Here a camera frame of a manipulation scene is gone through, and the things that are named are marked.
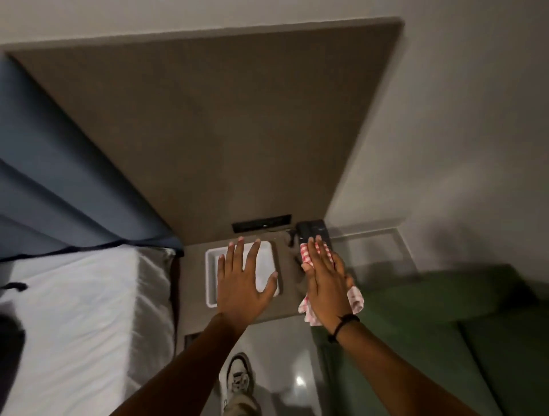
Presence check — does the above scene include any person's left hand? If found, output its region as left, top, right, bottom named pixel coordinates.
left=216, top=237, right=279, bottom=333

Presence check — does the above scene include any person's right hand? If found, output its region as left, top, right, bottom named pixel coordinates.
left=301, top=235, right=357, bottom=335

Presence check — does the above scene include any red white checked cloth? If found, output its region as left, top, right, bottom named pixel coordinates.
left=298, top=241, right=365, bottom=327

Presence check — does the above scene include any person's right forearm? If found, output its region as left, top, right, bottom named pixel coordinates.
left=329, top=319, right=482, bottom=416

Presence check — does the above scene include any person's left forearm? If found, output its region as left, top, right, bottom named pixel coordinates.
left=109, top=313, right=250, bottom=416

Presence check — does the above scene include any grey bedside table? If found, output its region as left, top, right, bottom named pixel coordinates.
left=175, top=231, right=333, bottom=357

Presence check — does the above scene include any white rectangular tray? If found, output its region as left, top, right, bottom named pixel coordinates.
left=204, top=240, right=282, bottom=309

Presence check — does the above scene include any black telephone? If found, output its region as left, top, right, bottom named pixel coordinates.
left=295, top=219, right=332, bottom=250

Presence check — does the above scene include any black wristband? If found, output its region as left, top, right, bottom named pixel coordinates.
left=328, top=314, right=360, bottom=344

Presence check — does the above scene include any black socket panel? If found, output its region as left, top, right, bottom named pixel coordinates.
left=232, top=214, right=293, bottom=235

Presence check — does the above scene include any grey white sneaker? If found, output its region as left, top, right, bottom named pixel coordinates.
left=220, top=352, right=258, bottom=404

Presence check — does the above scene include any green sofa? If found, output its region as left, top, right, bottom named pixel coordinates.
left=312, top=263, right=549, bottom=416

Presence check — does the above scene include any beige trouser leg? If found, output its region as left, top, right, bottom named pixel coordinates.
left=222, top=393, right=263, bottom=416

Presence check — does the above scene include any white bed mattress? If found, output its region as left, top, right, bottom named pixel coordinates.
left=0, top=245, right=178, bottom=416

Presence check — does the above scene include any blue padded headboard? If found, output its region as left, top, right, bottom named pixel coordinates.
left=0, top=51, right=185, bottom=263

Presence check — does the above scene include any brown upholstered wall panel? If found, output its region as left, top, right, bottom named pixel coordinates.
left=3, top=17, right=405, bottom=247

